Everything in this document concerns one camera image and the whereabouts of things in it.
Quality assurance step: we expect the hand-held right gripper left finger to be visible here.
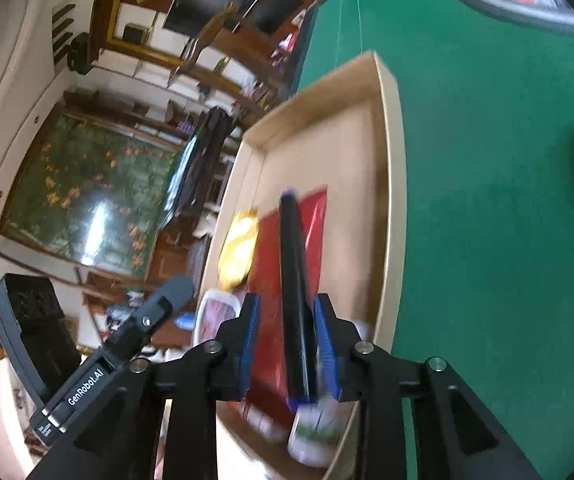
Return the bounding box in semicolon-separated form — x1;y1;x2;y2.
27;292;263;480

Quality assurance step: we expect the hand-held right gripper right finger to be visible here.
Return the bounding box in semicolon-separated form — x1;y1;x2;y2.
313;294;543;480

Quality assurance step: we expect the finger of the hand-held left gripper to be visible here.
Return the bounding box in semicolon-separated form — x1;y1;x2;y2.
102;276;195;361

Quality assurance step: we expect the pink cartoon zipper pouch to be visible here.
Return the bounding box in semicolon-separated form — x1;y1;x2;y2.
194;287;243;348

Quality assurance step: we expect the red foil snack bag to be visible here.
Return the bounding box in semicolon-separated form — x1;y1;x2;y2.
241;186;329;431

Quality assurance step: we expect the white bottle with green print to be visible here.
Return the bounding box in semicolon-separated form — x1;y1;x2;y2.
287;400;350;468

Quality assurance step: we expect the yellow foil snack bag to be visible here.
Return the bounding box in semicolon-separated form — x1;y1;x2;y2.
217;208;260;291

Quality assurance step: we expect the shallow cardboard box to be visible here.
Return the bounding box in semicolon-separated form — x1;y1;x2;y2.
194;51;408;480

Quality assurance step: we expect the floral wall mural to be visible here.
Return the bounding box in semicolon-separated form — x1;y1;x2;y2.
0;102;190;281

